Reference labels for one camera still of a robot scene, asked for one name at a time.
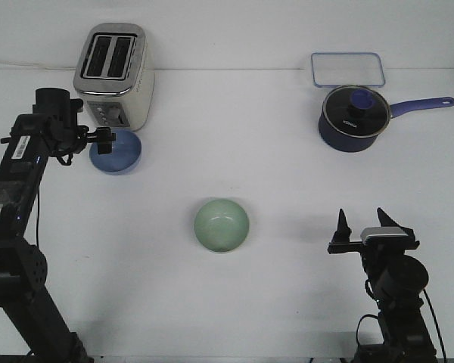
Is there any white toaster power cord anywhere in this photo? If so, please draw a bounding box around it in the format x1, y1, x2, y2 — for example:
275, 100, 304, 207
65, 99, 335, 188
0, 57, 78, 71

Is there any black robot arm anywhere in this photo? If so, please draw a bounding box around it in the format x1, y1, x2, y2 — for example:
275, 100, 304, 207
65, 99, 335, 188
0, 88, 116, 362
328, 208, 437, 362

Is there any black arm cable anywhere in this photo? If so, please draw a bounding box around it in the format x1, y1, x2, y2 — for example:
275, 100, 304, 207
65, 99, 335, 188
355, 279, 448, 360
32, 150, 75, 247

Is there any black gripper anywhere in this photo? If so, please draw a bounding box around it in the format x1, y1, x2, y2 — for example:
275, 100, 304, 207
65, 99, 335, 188
328, 207, 418, 280
33, 88, 116, 155

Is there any glass pot lid blue knob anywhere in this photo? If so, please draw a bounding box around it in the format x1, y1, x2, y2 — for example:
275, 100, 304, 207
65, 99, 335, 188
322, 85, 390, 138

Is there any blue bowl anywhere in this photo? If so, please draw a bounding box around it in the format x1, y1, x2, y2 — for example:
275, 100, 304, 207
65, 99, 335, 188
89, 129, 142, 175

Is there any silver cream two-slot toaster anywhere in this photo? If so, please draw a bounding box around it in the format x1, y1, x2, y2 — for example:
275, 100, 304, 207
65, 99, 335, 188
73, 23, 155, 131

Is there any green bowl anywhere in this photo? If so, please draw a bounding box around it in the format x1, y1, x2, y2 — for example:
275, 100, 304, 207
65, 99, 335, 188
194, 198, 250, 253

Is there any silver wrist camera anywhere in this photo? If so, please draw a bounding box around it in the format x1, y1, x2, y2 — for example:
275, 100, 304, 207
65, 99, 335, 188
360, 227, 409, 245
70, 98, 84, 113

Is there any blue saucepan with handle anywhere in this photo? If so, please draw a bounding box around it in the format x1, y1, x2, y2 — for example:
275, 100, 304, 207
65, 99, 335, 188
319, 96, 454, 153

